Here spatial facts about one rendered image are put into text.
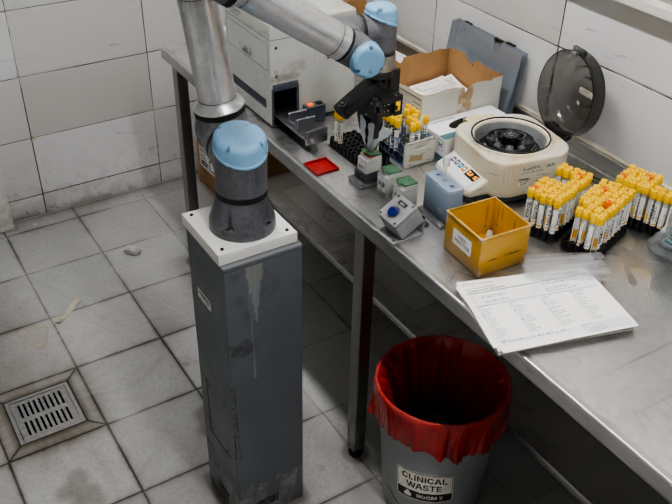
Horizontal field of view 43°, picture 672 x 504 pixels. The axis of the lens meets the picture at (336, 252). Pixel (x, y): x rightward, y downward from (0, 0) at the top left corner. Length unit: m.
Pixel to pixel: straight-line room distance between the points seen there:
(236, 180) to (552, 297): 0.70
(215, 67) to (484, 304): 0.75
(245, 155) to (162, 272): 1.61
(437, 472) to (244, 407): 0.53
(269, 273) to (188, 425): 0.92
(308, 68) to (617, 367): 1.20
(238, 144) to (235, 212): 0.16
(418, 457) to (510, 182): 0.73
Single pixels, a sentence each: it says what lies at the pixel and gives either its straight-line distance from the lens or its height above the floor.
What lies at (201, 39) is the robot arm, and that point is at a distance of 1.84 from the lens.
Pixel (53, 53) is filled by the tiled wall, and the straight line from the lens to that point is 3.55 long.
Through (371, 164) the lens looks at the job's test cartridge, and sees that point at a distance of 2.12.
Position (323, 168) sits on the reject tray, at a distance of 2.21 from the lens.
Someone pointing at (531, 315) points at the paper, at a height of 0.89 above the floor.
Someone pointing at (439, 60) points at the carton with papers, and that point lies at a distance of 2.60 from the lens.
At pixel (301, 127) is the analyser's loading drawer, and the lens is 2.32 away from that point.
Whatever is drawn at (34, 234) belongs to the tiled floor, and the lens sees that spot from 3.69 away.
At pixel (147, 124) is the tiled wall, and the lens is 3.79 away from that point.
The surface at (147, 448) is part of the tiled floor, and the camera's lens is 2.69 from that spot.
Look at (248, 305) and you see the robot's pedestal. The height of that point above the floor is 0.75.
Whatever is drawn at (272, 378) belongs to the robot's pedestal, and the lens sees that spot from 2.13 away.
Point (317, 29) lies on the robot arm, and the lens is 1.76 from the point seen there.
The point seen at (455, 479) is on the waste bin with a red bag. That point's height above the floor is 0.22.
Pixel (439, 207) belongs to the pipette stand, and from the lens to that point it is 2.00.
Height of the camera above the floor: 1.96
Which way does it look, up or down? 35 degrees down
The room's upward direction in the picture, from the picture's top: 1 degrees clockwise
